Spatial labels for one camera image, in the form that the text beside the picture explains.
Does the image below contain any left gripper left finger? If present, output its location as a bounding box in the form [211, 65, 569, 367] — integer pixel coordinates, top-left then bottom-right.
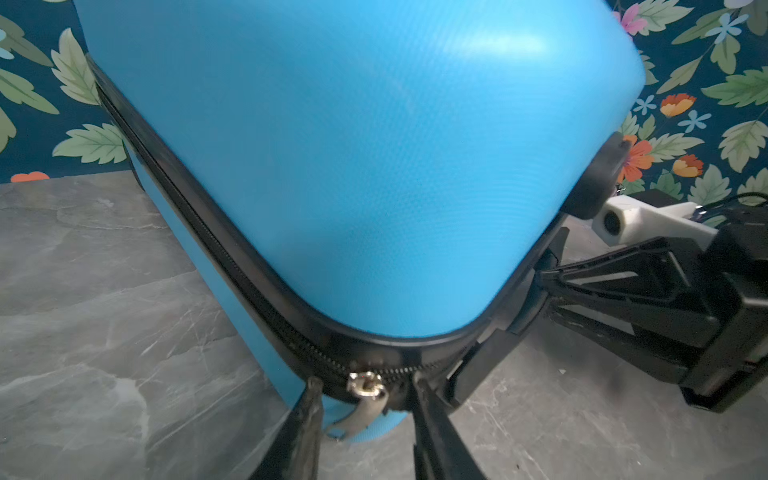
[248, 377, 324, 480]

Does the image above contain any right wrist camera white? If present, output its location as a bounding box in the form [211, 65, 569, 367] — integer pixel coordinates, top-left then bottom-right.
[592, 195, 718, 250]

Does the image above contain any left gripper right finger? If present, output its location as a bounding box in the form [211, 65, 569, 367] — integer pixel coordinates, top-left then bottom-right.
[411, 373, 486, 480]

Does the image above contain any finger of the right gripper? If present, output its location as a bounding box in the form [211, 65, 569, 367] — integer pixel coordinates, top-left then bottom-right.
[536, 237, 720, 348]
[551, 307, 698, 384]

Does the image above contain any blue suitcase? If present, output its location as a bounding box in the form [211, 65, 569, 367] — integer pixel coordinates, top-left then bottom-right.
[75, 1, 645, 441]

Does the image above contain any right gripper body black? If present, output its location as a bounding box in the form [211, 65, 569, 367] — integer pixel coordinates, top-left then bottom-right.
[681, 206, 767, 413]

